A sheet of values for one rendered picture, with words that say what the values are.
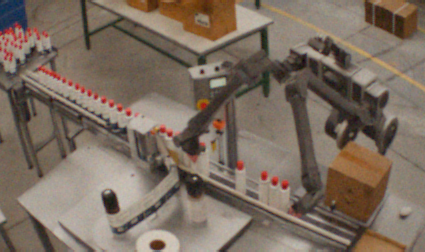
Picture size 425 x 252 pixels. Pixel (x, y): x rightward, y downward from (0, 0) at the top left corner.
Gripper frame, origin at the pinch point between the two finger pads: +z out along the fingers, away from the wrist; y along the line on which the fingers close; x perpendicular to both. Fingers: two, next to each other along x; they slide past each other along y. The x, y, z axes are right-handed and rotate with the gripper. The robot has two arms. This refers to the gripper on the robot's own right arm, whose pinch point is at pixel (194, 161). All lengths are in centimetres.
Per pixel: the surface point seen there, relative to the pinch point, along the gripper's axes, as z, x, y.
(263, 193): 11.8, 10.8, 32.6
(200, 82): -35.0, 13.5, -5.5
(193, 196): 0.6, -18.6, 14.4
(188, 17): 18, 142, -126
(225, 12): 10, 154, -99
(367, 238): 24, 23, 94
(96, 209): 23, -43, -34
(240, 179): 9.3, 10.5, 19.0
